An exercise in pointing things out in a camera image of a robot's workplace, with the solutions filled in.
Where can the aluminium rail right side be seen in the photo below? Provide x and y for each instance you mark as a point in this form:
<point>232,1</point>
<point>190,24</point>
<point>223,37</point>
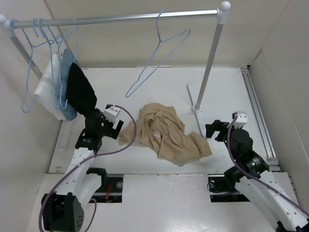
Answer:
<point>271,158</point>

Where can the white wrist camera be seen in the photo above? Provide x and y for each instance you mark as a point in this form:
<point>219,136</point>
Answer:
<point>241,119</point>
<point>111,112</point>

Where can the white hanging garment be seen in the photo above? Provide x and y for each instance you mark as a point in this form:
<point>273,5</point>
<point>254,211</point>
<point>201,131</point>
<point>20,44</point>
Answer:
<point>44,91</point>

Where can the beige t shirt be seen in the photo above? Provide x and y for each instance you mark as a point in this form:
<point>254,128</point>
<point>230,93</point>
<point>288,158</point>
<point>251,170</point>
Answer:
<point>159,128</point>

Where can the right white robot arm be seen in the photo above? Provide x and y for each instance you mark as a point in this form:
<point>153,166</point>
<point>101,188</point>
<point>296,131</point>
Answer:
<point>251,176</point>

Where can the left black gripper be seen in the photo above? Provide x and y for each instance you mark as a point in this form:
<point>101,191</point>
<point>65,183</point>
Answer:
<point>111,132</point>

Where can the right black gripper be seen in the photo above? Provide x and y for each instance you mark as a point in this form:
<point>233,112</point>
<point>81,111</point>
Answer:
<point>217,125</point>

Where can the empty blue hanger far left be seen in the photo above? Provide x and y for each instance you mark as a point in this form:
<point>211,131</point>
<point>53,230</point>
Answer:
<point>29,70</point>

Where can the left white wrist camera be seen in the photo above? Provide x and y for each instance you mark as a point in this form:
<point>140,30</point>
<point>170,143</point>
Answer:
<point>111,112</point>

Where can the black hanging garment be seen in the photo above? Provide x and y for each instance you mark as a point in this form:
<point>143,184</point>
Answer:
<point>80,93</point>

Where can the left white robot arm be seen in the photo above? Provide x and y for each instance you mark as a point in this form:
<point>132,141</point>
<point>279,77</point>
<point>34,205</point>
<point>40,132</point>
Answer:
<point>63,207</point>

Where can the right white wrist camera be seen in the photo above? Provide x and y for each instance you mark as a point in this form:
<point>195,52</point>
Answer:
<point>241,119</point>

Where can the blue hanger with black garment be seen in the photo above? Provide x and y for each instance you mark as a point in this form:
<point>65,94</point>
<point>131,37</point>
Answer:
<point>76,41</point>

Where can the blue hanging garment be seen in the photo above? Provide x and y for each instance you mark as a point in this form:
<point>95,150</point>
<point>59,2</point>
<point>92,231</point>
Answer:
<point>65,63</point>

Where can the silver clothes rack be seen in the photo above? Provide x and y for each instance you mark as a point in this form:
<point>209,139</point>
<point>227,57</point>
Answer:
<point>221,13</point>

